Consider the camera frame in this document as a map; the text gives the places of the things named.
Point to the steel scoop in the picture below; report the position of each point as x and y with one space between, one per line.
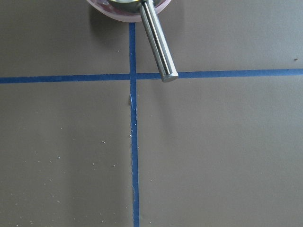
155 34

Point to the pink plastic bowl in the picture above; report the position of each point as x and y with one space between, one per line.
123 14

